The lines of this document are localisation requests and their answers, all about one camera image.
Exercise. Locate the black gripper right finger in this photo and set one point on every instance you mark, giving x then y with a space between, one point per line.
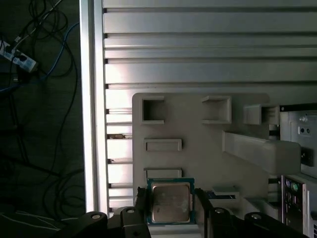
223 223

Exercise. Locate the white power strip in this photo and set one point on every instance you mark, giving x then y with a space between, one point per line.
24 62

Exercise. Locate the grey parts rack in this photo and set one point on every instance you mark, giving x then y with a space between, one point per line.
203 153

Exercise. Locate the silver CPU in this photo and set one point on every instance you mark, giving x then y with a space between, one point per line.
171 203

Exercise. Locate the black open PC case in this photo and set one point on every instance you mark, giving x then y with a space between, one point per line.
292 124

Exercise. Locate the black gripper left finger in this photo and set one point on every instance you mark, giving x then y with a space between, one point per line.
128 223

